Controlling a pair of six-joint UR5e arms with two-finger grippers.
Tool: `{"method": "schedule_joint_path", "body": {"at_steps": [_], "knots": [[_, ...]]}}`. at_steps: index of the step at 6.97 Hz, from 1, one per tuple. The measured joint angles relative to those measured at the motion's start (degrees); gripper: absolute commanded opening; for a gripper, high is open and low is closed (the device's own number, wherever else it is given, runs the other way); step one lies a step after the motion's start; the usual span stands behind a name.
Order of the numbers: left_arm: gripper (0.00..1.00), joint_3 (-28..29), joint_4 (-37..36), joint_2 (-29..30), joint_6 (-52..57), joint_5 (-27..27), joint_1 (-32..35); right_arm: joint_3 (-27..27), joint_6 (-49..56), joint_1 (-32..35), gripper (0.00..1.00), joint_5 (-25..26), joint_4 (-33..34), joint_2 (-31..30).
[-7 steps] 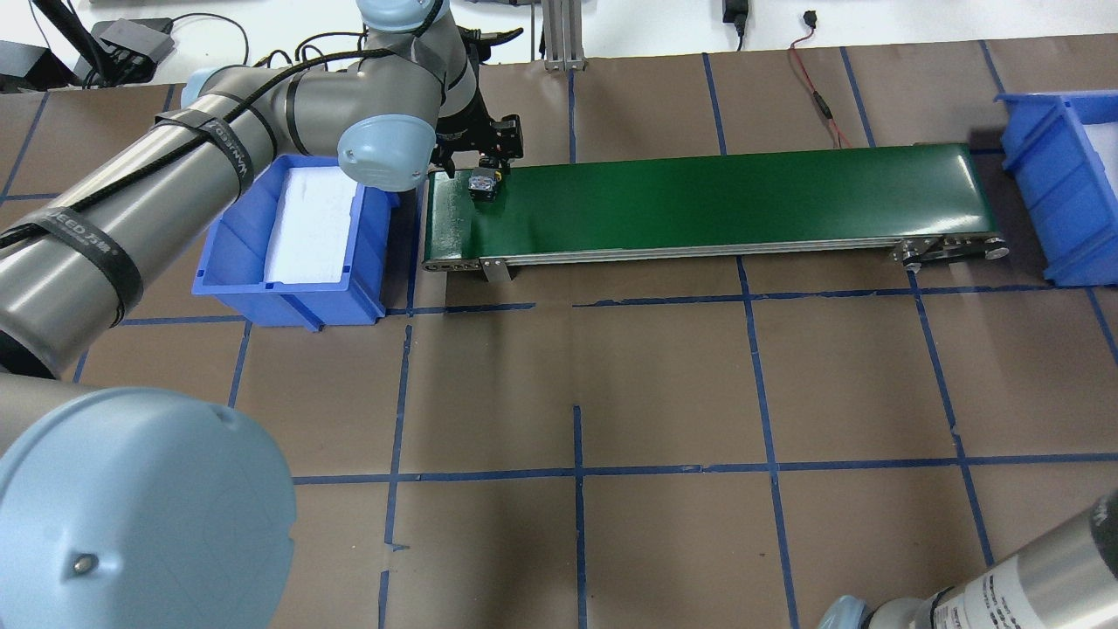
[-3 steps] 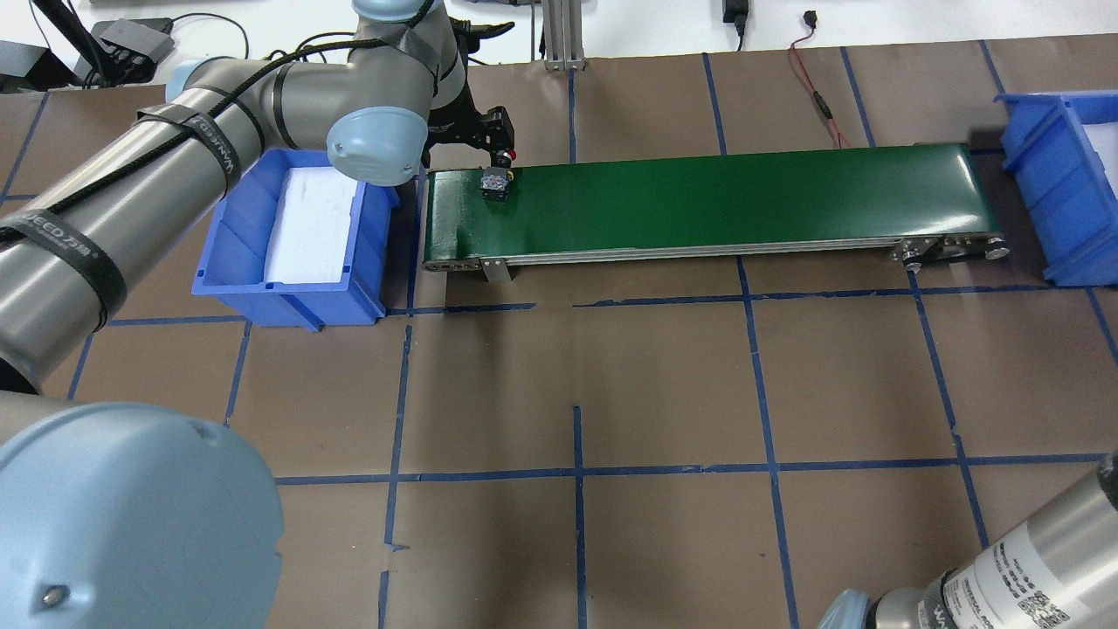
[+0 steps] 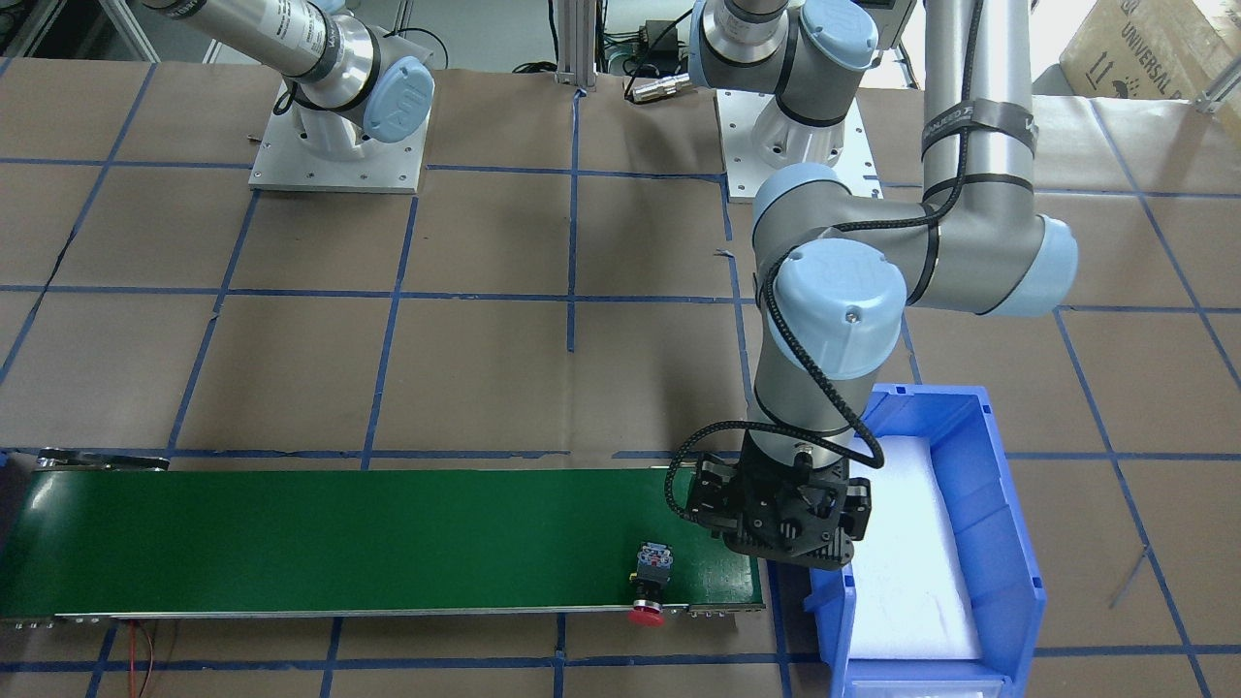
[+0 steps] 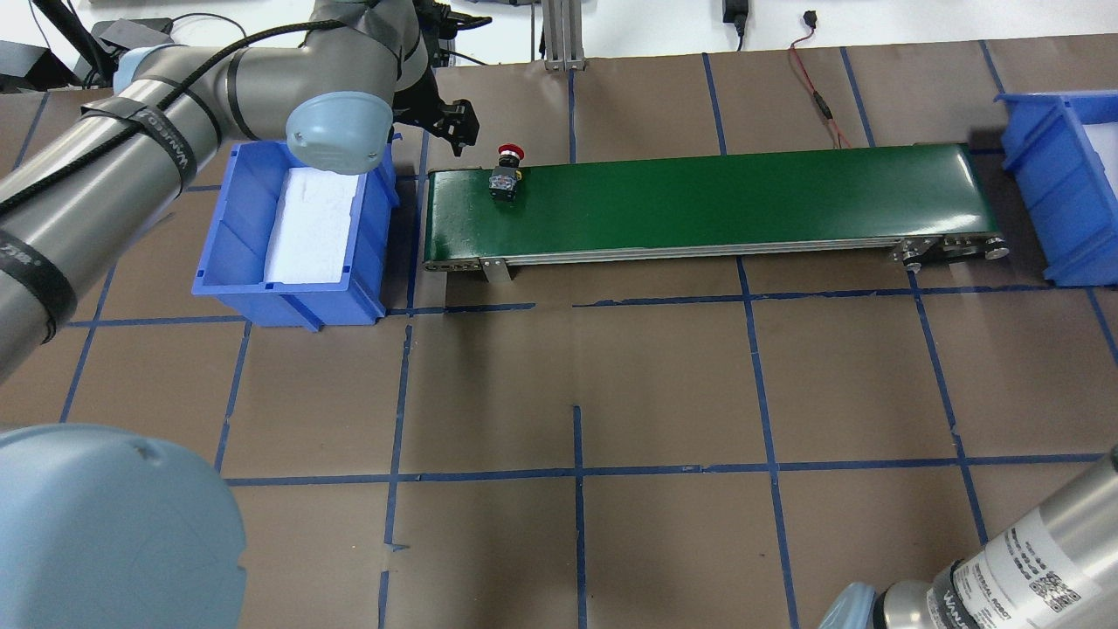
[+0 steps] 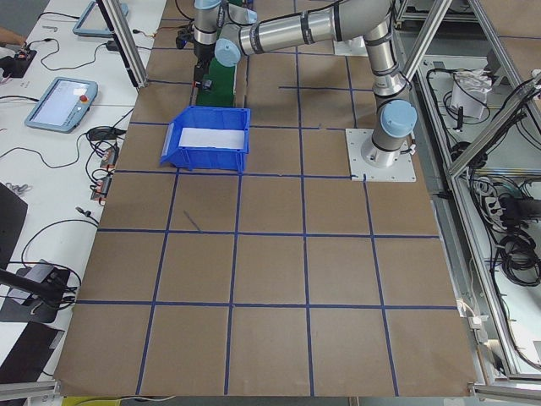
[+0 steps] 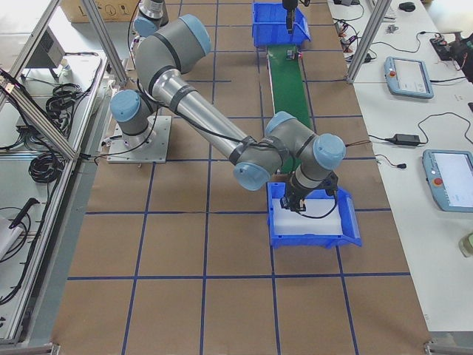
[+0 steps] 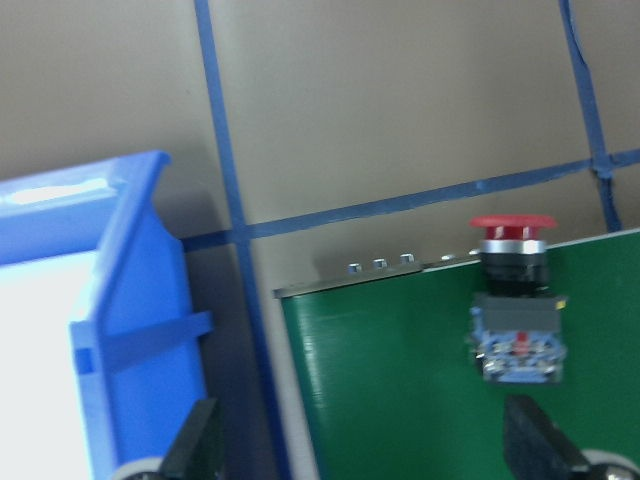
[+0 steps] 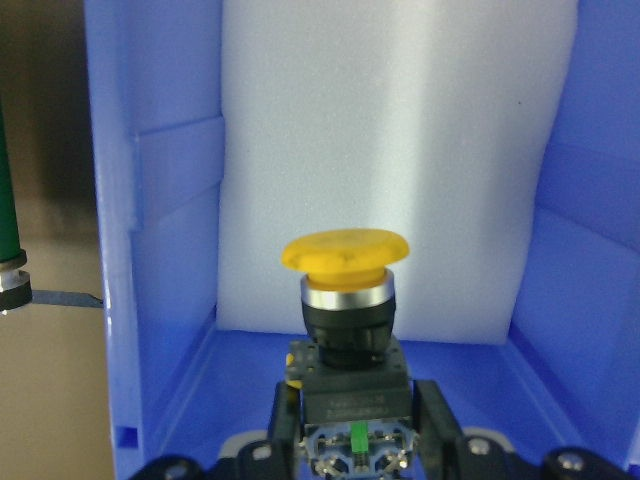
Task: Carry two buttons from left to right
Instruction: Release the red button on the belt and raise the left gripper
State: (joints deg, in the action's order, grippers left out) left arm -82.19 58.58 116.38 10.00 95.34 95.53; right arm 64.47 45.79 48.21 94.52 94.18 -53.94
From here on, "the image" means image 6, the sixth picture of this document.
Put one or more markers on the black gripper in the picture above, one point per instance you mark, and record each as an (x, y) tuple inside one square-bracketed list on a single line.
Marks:
[(296, 194), (289, 8)]

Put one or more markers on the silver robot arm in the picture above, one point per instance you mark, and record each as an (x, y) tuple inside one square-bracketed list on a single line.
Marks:
[(163, 57), (152, 14)]

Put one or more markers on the far blue storage bin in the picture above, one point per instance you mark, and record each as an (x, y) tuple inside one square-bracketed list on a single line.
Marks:
[(269, 25)]

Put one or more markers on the blue storage bin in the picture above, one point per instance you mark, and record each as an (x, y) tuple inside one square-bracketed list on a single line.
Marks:
[(344, 203), (269, 25)]

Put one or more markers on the white foam pad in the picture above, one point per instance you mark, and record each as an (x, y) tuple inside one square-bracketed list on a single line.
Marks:
[(286, 222)]

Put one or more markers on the near blue storage bin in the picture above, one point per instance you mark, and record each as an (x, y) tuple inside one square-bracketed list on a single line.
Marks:
[(344, 203)]

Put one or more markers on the green conveyor belt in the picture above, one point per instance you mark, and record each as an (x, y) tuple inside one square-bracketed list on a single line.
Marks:
[(286, 84)]

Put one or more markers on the black computer mouse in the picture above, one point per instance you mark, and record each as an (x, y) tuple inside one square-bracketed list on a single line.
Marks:
[(407, 6)]

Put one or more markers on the black power adapter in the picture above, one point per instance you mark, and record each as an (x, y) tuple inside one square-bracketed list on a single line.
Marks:
[(406, 140)]

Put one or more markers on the upper teach pendant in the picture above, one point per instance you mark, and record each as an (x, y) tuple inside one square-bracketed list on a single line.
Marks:
[(408, 77)]

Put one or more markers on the teach pendant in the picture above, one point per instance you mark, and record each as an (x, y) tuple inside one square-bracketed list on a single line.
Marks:
[(408, 77), (449, 177)]

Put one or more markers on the lower teach pendant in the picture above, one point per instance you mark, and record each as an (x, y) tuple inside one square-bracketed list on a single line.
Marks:
[(449, 177)]

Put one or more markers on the cardboard box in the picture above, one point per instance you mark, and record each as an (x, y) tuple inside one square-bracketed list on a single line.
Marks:
[(110, 10)]

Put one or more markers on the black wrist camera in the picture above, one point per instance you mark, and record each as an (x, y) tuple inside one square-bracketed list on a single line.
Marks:
[(331, 184)]

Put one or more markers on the aluminium frame post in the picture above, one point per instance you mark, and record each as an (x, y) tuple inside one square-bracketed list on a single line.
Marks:
[(367, 38)]

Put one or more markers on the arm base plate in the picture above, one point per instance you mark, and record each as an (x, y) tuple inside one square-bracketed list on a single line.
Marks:
[(148, 147)]

